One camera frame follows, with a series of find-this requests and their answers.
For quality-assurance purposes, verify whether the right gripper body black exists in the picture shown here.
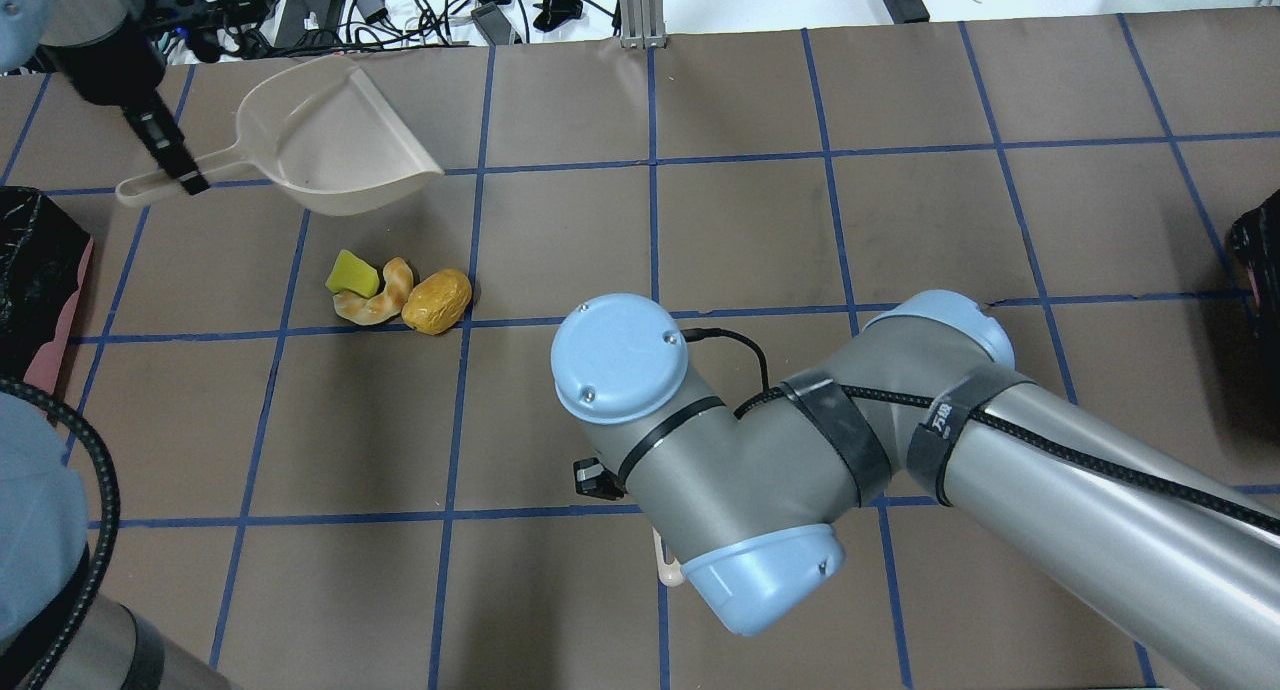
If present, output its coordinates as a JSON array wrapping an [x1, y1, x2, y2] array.
[[572, 458, 626, 501]]

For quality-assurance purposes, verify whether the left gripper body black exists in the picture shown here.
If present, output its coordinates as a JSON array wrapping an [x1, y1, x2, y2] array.
[[45, 0, 165, 106]]

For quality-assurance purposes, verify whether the beige plastic dustpan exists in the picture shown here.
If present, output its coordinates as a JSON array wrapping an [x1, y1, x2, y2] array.
[[111, 55, 445, 218]]

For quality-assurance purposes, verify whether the yellow potato toy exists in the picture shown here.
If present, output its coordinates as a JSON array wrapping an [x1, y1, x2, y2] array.
[[399, 269, 474, 335]]

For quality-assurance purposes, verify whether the yellow sponge piece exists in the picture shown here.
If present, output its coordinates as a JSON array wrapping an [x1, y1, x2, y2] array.
[[324, 250, 381, 300]]

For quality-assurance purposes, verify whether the croissant bread toy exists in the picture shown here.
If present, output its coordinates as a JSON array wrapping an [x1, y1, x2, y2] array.
[[333, 257, 413, 326]]

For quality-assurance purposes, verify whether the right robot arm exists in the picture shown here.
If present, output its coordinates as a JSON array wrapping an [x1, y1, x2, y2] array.
[[550, 291, 1279, 689]]

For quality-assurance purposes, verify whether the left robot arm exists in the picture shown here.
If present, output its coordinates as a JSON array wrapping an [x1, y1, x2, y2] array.
[[1, 0, 232, 689]]

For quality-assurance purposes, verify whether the black bag lined bin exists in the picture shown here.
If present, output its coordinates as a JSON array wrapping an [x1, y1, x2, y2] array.
[[1, 187, 93, 394]]

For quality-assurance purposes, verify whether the aluminium frame post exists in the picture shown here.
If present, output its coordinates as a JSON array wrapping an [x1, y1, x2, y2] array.
[[616, 0, 668, 49]]

